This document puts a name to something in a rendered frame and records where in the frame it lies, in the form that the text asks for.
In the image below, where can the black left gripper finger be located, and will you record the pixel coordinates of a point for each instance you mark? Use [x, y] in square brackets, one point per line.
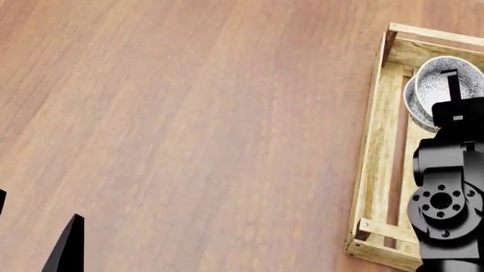
[66, 249]
[2, 199]

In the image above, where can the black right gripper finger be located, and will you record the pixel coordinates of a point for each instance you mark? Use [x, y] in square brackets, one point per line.
[453, 86]

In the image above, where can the blue white patterned bowl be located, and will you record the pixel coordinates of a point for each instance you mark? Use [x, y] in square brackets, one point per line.
[435, 82]
[414, 109]

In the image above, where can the light wooden slatted tray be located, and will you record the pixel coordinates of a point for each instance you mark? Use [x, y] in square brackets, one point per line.
[378, 147]

